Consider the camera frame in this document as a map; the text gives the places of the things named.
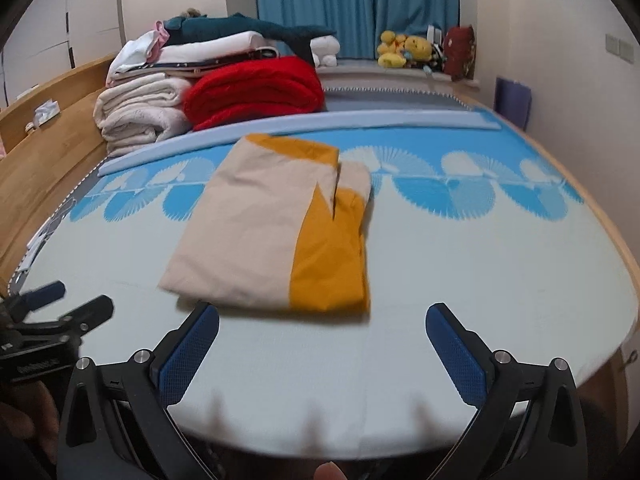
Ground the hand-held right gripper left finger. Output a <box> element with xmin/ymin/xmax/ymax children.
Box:
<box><xmin>56</xmin><ymin>301</ymin><xmax>221</xmax><ymax>480</ymax></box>

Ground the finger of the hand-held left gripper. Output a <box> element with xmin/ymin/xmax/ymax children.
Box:
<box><xmin>27</xmin><ymin>294</ymin><xmax>115</xmax><ymax>342</ymax></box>
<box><xmin>0</xmin><ymin>280</ymin><xmax>67</xmax><ymax>322</ymax></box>

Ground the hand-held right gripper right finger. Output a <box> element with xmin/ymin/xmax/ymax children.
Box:
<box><xmin>425</xmin><ymin>301</ymin><xmax>588</xmax><ymax>480</ymax></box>

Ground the beige and yellow jacket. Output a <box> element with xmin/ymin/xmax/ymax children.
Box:
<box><xmin>157</xmin><ymin>132</ymin><xmax>373</xmax><ymax>317</ymax></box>

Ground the person's left hand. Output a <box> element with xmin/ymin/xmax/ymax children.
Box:
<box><xmin>0</xmin><ymin>382</ymin><xmax>60</xmax><ymax>466</ymax></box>

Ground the light blue patterned bed mat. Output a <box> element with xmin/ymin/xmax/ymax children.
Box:
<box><xmin>10</xmin><ymin>110</ymin><xmax>626</xmax><ymax>461</ymax></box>

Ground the white tissue pack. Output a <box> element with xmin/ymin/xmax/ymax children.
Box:
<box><xmin>25</xmin><ymin>101</ymin><xmax>61</xmax><ymax>133</ymax></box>

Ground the cream folded blanket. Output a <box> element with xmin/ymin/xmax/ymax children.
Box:
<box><xmin>94</xmin><ymin>72</ymin><xmax>193</xmax><ymax>158</ymax></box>

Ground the white pink-trimmed cloth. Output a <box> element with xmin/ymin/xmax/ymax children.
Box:
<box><xmin>106</xmin><ymin>20</ymin><xmax>171</xmax><ymax>86</ymax></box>

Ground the purple folder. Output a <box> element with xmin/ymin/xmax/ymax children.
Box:
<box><xmin>494</xmin><ymin>76</ymin><xmax>532</xmax><ymax>131</ymax></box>

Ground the pale blue long cushion strip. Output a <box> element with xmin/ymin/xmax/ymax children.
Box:
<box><xmin>97</xmin><ymin>109</ymin><xmax>502</xmax><ymax>178</ymax></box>

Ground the white wardrobe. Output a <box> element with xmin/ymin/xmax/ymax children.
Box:
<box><xmin>0</xmin><ymin>0</ymin><xmax>123</xmax><ymax>108</ymax></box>

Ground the grey mattress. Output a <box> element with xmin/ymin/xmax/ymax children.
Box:
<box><xmin>320</xmin><ymin>85</ymin><xmax>483</xmax><ymax>113</ymax></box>

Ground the red folded blanket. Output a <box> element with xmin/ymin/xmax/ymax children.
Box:
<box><xmin>182</xmin><ymin>56</ymin><xmax>326</xmax><ymax>132</ymax></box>

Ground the white folded quilt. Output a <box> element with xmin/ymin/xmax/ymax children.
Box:
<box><xmin>160</xmin><ymin>31</ymin><xmax>278</xmax><ymax>78</ymax></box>

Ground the dark red cushion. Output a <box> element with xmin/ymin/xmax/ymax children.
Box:
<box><xmin>444</xmin><ymin>25</ymin><xmax>478</xmax><ymax>81</ymax></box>

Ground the yellow plush bear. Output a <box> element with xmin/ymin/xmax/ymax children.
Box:
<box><xmin>405</xmin><ymin>35</ymin><xmax>433</xmax><ymax>68</ymax></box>

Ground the yellow plush toy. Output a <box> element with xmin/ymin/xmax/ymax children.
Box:
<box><xmin>376</xmin><ymin>30</ymin><xmax>408</xmax><ymax>69</ymax></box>

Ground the dark teal shark plush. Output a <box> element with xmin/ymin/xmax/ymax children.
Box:
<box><xmin>162</xmin><ymin>12</ymin><xmax>338</xmax><ymax>43</ymax></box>

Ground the white plush toy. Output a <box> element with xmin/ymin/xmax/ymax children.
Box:
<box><xmin>310</xmin><ymin>35</ymin><xmax>341</xmax><ymax>68</ymax></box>

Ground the blue curtain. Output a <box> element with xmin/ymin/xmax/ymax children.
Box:
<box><xmin>252</xmin><ymin>0</ymin><xmax>461</xmax><ymax>61</ymax></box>

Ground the wooden bed frame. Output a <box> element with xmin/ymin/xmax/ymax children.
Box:
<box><xmin>0</xmin><ymin>52</ymin><xmax>640</xmax><ymax>411</ymax></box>

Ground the wall socket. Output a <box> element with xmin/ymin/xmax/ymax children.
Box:
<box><xmin>605</xmin><ymin>34</ymin><xmax>636</xmax><ymax>63</ymax></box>

